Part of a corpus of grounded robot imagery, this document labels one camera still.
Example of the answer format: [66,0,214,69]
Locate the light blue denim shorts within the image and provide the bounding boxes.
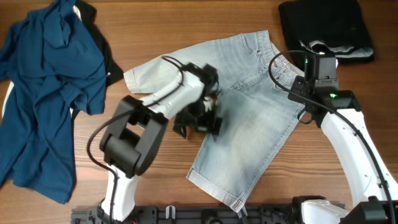
[123,29,307,213]

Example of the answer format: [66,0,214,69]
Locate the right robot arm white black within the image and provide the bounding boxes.
[288,54,397,223]

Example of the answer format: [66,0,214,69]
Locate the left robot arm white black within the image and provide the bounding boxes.
[94,63,222,223]

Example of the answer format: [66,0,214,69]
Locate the folded black garment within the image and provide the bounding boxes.
[278,0,374,64]

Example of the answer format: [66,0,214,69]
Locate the black garment under blue shirt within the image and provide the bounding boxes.
[75,1,124,86]

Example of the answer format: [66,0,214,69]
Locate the dark blue shirt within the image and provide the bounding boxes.
[1,1,106,204]

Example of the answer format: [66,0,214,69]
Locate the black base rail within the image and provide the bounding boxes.
[70,203,346,224]

